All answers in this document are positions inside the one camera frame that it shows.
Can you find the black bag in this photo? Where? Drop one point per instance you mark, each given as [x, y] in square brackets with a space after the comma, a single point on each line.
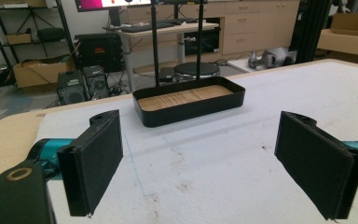
[51, 34]

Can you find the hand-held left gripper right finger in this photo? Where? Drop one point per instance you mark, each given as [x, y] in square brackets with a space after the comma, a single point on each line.
[313, 161]

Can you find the grey device on floor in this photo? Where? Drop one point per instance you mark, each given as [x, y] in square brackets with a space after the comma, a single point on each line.
[272, 58]

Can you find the large open cardboard box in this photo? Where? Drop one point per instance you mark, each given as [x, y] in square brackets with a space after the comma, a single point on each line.
[348, 43]

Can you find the black metal shelf rack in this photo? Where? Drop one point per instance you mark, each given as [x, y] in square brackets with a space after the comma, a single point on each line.
[60, 18]

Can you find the black computer tower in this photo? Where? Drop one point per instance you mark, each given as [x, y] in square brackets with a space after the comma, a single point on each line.
[71, 88]
[96, 82]

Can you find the light wooden desk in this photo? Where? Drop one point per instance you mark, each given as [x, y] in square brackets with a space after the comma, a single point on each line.
[171, 30]

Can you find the light wooden cabinet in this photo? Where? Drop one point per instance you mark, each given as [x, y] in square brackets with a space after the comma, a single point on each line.
[254, 25]

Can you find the black keyboard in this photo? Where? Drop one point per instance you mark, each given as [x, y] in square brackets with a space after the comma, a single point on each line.
[146, 27]

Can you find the black tray with wooden bottom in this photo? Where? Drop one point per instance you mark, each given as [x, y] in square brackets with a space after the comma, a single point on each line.
[186, 113]

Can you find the round black stool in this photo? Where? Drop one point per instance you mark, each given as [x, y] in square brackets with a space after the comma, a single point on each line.
[188, 70]

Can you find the small black box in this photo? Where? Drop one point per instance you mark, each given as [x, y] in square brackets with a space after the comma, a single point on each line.
[166, 74]

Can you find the black pillar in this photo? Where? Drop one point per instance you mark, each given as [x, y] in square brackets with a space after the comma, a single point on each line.
[310, 31]

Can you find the large black equipment case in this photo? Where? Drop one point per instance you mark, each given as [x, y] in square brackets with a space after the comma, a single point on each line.
[99, 53]

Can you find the computer monitor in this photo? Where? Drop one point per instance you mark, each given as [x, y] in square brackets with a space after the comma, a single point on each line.
[105, 3]

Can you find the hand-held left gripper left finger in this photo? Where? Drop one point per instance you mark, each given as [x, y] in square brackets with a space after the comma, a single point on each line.
[93, 161]

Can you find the black metal pole frame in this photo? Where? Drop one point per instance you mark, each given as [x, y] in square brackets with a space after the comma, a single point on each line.
[155, 46]

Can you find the small cardboard box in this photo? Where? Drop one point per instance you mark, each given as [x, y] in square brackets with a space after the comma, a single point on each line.
[18, 39]

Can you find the white table mat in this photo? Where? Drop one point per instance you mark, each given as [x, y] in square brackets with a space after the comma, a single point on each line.
[230, 174]

